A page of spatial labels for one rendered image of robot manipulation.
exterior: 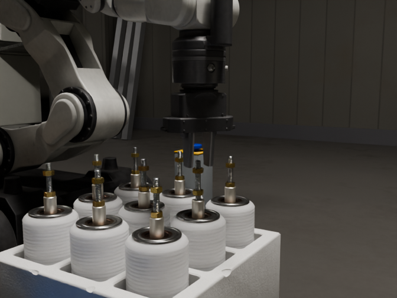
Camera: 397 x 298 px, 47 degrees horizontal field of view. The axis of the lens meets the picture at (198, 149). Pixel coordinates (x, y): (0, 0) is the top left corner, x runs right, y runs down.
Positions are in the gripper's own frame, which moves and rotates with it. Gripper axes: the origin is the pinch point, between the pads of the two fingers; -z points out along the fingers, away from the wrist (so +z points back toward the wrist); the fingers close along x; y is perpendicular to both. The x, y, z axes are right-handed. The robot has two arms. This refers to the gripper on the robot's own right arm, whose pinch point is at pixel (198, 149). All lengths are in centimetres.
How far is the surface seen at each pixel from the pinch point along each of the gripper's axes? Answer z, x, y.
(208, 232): -13.2, 0.4, 4.8
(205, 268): -19.2, 1.0, 4.8
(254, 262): -20.7, -9.8, 3.0
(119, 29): 57, -84, -338
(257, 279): -24.6, -11.0, 2.3
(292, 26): 58, -208, -250
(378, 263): -37, -61, -15
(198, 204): -9.3, 0.4, 1.1
